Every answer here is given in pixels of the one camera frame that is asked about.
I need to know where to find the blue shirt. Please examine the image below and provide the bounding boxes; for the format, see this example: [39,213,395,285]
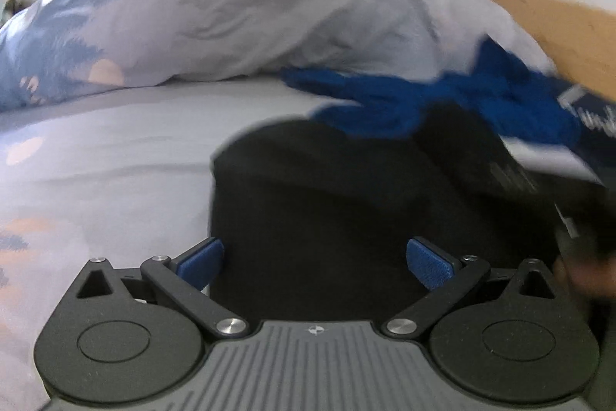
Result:
[280,36,595,152]

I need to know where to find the wooden headboard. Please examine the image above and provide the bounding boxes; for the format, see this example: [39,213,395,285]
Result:
[469,0,616,108]

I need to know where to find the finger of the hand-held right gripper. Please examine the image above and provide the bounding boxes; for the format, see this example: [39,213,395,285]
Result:
[418,103,511,181]

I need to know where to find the printed light grey duvet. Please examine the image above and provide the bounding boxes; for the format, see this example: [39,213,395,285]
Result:
[0,0,561,113]

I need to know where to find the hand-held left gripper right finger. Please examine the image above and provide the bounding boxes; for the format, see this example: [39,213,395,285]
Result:
[382,236,557,341]

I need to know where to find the person's right hand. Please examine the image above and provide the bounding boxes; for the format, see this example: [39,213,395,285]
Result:
[552,256,600,299]

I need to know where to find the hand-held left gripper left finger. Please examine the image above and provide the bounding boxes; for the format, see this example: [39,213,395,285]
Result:
[74,238,249,341]

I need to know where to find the black pants with white drawstring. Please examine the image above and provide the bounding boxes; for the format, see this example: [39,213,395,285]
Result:
[208,116,564,327]

